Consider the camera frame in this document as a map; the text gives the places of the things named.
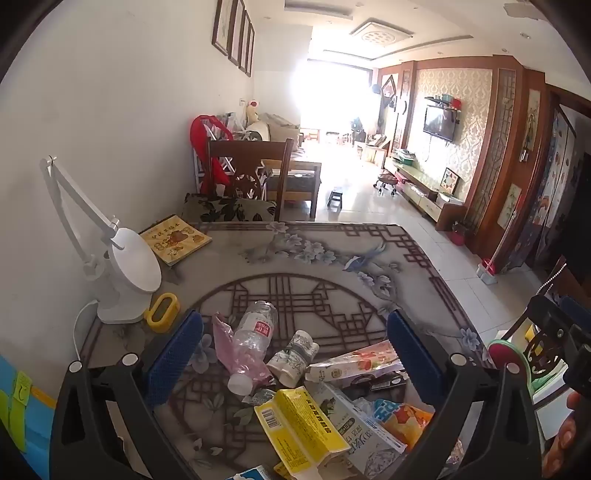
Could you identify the colourful printed screen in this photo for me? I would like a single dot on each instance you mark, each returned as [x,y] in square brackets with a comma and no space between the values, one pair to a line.
[554,184]

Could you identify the flower print paper cup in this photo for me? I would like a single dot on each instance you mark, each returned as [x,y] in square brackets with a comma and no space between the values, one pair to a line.
[291,360]

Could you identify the person's right hand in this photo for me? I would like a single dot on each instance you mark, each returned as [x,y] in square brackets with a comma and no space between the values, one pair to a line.
[563,438]

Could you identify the wall shelf with items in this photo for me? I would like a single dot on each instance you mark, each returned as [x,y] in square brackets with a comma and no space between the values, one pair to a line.
[445,101]

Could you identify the floral printed tablecloth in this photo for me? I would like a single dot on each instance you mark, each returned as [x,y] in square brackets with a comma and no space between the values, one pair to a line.
[300,258]

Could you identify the orange chip bag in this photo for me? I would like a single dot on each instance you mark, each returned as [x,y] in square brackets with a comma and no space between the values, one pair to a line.
[406,420]

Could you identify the long television cabinet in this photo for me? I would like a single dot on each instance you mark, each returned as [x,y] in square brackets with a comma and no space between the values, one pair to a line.
[425,194]

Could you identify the red basin with green rim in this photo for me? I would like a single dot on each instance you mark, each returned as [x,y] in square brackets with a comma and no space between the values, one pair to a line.
[503,355]

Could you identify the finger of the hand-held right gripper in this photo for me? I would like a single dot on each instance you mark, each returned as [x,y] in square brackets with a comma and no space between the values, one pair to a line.
[549,318]

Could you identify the round wheeled stool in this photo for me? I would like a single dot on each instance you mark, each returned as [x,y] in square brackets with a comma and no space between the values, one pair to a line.
[387,177]

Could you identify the yellow drink carton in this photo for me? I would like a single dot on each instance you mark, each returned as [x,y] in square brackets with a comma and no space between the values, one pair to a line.
[295,429]

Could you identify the dark brown snack wrapper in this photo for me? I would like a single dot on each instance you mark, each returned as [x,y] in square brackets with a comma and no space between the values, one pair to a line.
[383,383]

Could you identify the blue box with green tabs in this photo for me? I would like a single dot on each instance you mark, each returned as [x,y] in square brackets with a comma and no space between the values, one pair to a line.
[32,415]

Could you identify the broom with dustpan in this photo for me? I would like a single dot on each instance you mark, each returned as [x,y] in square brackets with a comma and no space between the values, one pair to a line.
[487,272]

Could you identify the small framed picture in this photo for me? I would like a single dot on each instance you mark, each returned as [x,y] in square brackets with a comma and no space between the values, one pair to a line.
[450,182]

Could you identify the dark wooden dining chair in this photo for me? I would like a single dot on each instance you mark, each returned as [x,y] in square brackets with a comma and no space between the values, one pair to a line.
[249,150]

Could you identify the pink plastic wrapper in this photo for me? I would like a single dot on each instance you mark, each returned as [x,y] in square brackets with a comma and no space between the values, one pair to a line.
[221,341]

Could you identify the white plush toy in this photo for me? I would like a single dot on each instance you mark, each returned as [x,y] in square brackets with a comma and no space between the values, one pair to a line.
[251,111]

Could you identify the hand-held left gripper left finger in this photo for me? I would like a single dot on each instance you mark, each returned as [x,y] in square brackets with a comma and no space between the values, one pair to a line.
[175,357]

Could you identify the framed wall picture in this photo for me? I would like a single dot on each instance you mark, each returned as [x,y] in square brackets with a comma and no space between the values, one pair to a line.
[250,50]
[245,44]
[236,32]
[222,25]

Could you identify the white grey carton box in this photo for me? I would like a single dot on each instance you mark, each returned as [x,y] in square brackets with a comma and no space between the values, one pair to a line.
[364,438]

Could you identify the square ceiling light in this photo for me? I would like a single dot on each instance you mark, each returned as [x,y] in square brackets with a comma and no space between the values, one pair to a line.
[378,34]

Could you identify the clear plastic bottle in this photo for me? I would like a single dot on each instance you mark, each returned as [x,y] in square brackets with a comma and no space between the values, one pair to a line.
[254,332]

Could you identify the white desk lamp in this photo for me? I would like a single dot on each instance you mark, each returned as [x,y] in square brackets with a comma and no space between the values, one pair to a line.
[134,263]

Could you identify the flower wall picture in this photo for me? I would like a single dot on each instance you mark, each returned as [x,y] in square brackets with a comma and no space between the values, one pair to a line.
[510,205]

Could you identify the blue white crumpled carton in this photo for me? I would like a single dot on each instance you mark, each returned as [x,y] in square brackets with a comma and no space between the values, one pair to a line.
[249,474]

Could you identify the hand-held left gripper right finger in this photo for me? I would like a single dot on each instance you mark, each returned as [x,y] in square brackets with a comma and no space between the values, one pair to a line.
[415,357]

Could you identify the floral seat cushion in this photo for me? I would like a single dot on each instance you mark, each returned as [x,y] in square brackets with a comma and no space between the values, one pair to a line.
[217,207]

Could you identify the red cloth bag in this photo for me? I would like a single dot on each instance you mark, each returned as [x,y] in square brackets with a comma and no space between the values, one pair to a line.
[217,175]

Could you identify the wall mounted television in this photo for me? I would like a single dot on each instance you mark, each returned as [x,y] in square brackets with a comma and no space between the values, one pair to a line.
[438,122]

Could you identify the yellow picture book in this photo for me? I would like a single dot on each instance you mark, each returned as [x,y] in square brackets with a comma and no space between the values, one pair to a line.
[175,237]

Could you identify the carved wooden chair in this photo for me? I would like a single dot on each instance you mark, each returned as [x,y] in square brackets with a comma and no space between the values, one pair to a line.
[513,328]

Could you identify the white red snack pouch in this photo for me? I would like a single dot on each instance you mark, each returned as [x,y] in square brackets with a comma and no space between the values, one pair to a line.
[341,367]

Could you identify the small dark step stool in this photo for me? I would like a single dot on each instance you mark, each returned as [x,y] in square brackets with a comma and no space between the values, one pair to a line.
[334,196]

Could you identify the crumpled grey wrapper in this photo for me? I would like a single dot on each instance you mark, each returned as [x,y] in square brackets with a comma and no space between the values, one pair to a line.
[258,397]

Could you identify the small red basin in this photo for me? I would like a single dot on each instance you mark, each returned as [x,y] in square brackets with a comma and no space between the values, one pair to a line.
[458,237]

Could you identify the wooden sofa with cushions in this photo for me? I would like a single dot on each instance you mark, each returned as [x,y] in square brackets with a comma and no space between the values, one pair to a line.
[277,127]

